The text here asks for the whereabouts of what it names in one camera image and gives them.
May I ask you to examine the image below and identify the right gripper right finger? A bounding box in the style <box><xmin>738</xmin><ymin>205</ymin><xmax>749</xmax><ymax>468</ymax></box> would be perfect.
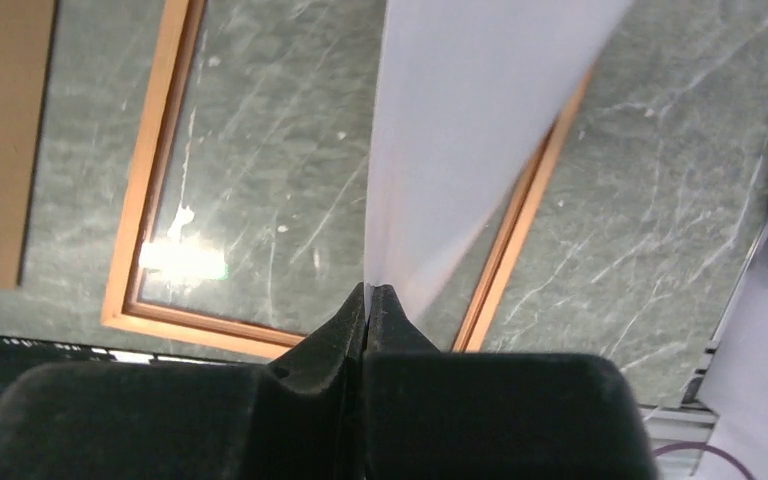
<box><xmin>362</xmin><ymin>285</ymin><xmax>658</xmax><ymax>479</ymax></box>

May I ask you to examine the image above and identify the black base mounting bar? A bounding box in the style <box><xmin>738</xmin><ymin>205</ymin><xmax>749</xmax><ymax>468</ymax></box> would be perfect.
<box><xmin>0</xmin><ymin>331</ymin><xmax>253</xmax><ymax>425</ymax></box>

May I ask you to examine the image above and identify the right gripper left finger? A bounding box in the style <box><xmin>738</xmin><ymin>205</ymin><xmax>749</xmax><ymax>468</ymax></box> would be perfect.
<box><xmin>0</xmin><ymin>286</ymin><xmax>365</xmax><ymax>479</ymax></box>

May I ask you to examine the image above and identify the aluminium extrusion rail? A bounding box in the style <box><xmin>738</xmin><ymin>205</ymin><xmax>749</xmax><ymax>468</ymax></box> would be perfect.
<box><xmin>639</xmin><ymin>340</ymin><xmax>719</xmax><ymax>479</ymax></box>

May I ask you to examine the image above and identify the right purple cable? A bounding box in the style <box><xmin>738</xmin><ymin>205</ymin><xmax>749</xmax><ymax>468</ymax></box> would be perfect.
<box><xmin>652</xmin><ymin>441</ymin><xmax>760</xmax><ymax>480</ymax></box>

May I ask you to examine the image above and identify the wooden picture frame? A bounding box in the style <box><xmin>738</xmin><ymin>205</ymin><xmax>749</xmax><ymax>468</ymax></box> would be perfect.
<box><xmin>100</xmin><ymin>0</ymin><xmax>594</xmax><ymax>361</ymax></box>

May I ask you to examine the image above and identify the sunset photo print board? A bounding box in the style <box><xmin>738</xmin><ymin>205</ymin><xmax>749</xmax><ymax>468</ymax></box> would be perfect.
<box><xmin>364</xmin><ymin>0</ymin><xmax>629</xmax><ymax>320</ymax></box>

